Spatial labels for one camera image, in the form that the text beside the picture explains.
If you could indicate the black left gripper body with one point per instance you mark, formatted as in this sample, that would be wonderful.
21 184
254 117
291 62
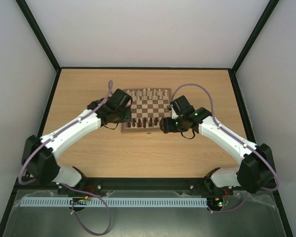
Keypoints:
122 118

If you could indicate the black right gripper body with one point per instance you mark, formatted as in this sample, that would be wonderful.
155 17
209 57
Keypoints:
165 125

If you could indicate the dark king piece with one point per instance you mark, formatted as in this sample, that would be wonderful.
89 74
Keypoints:
144 122

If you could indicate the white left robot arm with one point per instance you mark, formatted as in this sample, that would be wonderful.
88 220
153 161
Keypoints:
40 153

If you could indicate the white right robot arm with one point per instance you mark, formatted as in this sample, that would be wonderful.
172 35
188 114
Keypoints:
254 170

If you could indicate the wooden chess board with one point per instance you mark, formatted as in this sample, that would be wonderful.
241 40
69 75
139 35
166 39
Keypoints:
147 109

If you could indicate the white queen piece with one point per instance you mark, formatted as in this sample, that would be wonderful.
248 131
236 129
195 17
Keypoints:
144 92

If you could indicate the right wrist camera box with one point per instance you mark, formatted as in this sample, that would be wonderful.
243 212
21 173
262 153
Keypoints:
181 106

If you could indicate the grey slotted cable duct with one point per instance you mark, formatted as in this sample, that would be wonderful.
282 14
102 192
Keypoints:
114 202

